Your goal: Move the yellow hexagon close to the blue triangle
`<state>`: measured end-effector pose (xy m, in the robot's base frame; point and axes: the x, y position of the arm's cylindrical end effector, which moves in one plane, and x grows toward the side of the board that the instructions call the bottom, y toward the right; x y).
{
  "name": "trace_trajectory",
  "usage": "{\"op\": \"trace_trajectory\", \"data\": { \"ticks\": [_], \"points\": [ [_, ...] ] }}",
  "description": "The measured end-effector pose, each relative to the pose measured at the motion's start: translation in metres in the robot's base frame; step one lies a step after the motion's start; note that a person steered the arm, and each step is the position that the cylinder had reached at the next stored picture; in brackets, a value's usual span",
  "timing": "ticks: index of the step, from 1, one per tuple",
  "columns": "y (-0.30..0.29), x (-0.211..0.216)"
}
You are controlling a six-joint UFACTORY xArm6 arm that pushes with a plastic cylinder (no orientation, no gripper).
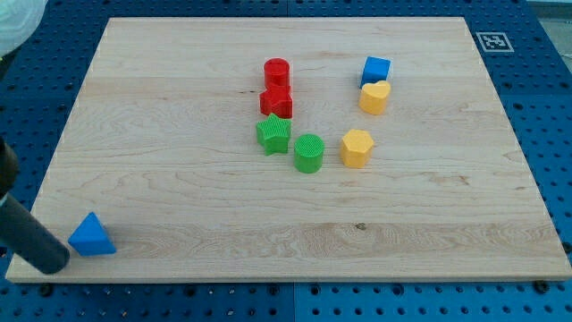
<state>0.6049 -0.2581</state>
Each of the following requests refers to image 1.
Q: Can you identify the blue triangle block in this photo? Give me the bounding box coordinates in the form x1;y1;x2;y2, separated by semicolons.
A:
68;212;116;257

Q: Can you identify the blue cube block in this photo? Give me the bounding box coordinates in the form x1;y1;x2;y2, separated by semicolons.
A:
359;56;391;88

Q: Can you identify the green cylinder block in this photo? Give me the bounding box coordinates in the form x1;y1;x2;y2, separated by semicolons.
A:
294;133;324;174

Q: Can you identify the green star block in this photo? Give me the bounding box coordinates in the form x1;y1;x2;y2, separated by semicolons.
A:
256;113;291;156

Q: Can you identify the white fiducial marker tag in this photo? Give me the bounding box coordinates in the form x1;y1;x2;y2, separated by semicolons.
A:
476;31;514;53

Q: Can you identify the yellow hexagon block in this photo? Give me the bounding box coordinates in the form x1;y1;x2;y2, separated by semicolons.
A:
340;129;374;168

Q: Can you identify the yellow heart block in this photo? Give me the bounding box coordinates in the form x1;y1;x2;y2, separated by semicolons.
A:
358;80;391;115

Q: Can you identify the red cylinder block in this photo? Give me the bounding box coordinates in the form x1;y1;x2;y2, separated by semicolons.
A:
264;57;290;88

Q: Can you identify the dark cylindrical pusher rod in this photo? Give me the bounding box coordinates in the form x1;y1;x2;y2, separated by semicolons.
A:
1;139;70;275

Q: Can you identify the wooden board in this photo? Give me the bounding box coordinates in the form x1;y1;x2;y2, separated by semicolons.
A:
6;17;571;284

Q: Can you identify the red star block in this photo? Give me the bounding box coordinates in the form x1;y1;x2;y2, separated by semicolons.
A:
259;84;293;119

